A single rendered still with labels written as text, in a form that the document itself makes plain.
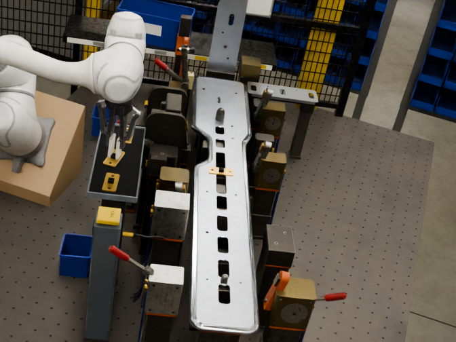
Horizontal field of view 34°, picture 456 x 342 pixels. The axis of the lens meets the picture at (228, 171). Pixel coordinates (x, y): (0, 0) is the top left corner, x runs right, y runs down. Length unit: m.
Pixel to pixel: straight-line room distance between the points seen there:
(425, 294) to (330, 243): 1.15
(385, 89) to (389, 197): 2.53
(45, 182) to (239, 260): 0.87
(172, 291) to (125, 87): 0.56
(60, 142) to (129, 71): 0.98
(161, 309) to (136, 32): 0.74
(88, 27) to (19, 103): 0.78
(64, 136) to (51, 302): 0.66
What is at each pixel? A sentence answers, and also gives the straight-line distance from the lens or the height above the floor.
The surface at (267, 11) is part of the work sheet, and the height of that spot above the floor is 1.17.
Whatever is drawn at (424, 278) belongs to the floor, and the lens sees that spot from 3.98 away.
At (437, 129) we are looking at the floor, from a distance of 5.33.
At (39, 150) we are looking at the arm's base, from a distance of 2.76.
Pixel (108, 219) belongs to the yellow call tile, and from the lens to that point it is 2.01.
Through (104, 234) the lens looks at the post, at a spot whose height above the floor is 1.12.
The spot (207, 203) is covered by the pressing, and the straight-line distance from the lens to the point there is 2.37.
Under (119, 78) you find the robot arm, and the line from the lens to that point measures 1.83.
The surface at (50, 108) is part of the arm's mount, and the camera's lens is 2.82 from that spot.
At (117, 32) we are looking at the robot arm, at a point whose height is 1.59.
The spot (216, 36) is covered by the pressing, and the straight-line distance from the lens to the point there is 3.09.
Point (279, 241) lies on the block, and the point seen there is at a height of 1.03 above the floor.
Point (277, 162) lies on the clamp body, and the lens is 2.56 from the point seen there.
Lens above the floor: 2.43
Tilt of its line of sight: 34 degrees down
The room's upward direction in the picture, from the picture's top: 11 degrees clockwise
